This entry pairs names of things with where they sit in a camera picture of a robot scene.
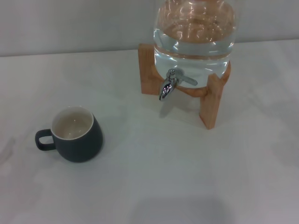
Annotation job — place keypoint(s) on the dark mug with white interior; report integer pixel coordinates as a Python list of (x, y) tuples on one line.
[(79, 144)]

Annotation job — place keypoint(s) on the chrome faucet with lever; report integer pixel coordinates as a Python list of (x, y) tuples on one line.
[(168, 86)]

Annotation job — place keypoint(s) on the wooden dispenser stand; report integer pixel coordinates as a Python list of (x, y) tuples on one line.
[(213, 102)]

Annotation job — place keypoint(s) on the clear glass water dispenser jar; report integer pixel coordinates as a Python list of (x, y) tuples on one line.
[(194, 53)]

